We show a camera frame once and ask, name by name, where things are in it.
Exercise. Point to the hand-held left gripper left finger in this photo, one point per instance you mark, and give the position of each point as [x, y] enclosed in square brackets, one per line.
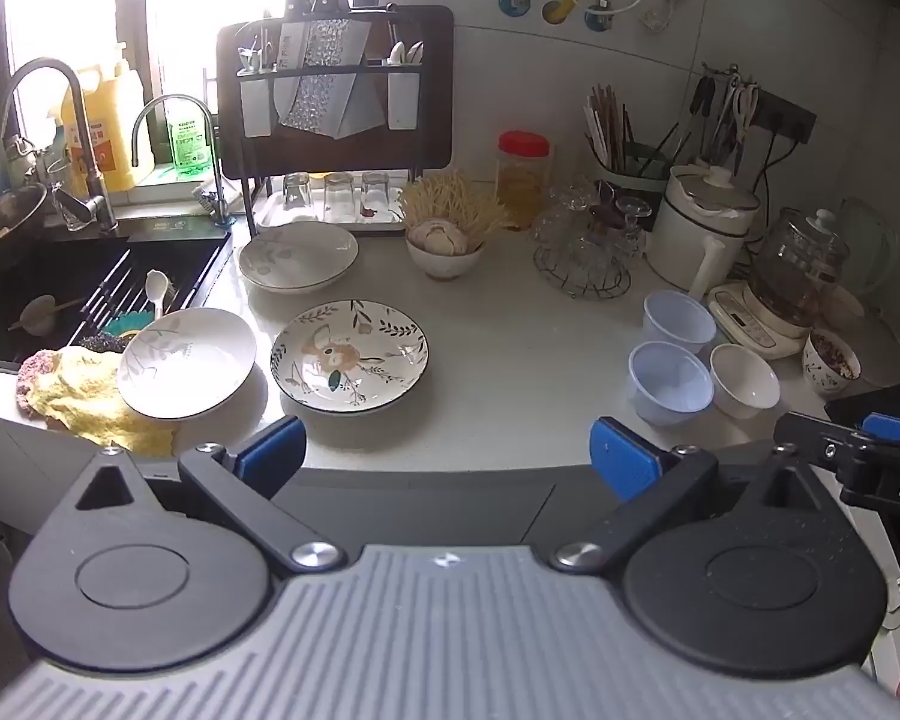
[270, 457]

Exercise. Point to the glass kettle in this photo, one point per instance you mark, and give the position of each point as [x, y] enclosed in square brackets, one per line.
[799, 262]

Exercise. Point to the plain steel cleaver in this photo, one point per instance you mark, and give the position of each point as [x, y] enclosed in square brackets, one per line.
[364, 109]

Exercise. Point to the stainless steel bowl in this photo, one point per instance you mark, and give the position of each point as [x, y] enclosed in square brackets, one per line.
[4, 229]

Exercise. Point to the black wall utensil rack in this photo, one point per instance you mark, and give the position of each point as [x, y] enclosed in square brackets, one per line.
[784, 116]

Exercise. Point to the hanging scissors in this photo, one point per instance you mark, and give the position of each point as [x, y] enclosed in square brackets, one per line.
[742, 109]

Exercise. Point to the grey kitchen base cabinet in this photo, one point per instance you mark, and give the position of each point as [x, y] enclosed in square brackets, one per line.
[420, 502]

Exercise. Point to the yellow detergent jug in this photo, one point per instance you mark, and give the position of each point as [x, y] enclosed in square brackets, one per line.
[109, 127]

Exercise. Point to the steel wool scrubber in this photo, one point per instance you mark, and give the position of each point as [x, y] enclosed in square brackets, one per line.
[101, 341]

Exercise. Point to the pink dish cloth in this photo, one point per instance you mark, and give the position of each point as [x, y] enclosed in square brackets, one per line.
[34, 379]

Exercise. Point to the black knife and dish rack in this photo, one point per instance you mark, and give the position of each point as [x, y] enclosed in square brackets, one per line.
[322, 75]

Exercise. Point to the bundle of dried noodles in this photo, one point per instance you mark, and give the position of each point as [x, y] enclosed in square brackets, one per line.
[450, 199]

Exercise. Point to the white electric pot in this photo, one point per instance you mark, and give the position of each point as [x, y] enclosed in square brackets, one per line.
[701, 221]

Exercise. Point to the sink drain rod rack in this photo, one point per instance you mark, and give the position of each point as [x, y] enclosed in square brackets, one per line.
[187, 270]

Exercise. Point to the white rice paddle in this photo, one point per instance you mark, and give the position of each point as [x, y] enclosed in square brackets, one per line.
[156, 289]

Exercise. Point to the black gas stove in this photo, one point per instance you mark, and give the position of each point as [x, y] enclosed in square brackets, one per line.
[870, 399]

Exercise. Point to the oil jar with red lid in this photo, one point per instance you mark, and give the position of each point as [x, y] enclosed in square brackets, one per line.
[523, 180]

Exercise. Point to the small chrome faucet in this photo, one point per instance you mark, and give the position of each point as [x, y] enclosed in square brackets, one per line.
[210, 157]

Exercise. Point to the black kitchen sink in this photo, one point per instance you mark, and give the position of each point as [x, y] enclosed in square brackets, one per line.
[15, 292]

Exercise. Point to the yellow dish cloth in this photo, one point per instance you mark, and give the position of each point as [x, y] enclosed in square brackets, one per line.
[90, 397]

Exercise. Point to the white utensil cup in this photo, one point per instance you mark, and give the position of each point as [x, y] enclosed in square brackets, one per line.
[255, 109]
[403, 101]

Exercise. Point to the white plate with grey leaves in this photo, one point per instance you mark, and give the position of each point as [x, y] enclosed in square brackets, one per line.
[184, 364]
[296, 256]

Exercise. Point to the dark brown cutting board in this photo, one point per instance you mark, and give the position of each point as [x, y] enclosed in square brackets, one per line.
[435, 90]

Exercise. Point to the white ceramic bowl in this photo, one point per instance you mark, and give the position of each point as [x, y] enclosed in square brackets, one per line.
[746, 382]

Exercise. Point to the bundle of chopsticks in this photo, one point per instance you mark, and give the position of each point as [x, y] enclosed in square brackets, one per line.
[607, 124]

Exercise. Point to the translucent white plastic bowl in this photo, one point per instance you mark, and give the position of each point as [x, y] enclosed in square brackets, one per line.
[669, 386]
[679, 322]

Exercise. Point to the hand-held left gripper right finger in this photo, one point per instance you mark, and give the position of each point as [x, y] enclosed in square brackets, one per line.
[624, 461]

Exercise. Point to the teal flower sink strainer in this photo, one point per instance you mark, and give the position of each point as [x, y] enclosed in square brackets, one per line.
[127, 326]

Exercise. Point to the cream kettle heating base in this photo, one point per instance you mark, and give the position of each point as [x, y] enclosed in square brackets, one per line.
[742, 319]

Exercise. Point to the white dish brush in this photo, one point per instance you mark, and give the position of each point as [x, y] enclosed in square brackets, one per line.
[211, 199]

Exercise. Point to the floral print plate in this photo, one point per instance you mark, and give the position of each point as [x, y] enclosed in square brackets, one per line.
[349, 356]

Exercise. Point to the white drip tray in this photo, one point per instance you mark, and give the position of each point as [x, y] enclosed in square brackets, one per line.
[277, 217]

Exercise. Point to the tall dark kitchen faucet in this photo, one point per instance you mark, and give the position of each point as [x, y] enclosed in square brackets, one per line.
[82, 150]

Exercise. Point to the brown chopsticks pair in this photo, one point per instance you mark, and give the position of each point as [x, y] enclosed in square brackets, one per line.
[71, 304]

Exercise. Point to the cluster of glass cups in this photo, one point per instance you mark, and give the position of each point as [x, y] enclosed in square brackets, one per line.
[589, 214]

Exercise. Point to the leaf-patterned bowl with spices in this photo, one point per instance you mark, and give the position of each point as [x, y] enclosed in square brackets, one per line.
[829, 367]

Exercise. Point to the green chopstick holder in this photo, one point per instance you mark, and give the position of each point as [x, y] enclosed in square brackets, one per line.
[645, 169]

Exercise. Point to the white spoon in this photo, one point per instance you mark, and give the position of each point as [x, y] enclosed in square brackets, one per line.
[397, 52]
[416, 52]

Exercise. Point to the green soap bottle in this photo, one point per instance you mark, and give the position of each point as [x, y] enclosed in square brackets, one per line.
[187, 139]

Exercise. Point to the hammered steel cleaver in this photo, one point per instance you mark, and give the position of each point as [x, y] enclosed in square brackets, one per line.
[322, 67]

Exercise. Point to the garlic bulbs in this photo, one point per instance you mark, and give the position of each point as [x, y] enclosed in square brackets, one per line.
[435, 234]

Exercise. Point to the clear drinking glass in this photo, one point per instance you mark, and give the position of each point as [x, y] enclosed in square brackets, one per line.
[338, 196]
[297, 191]
[375, 195]

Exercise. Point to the white bowl holding garlic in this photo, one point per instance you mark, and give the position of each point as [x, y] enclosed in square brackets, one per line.
[442, 264]

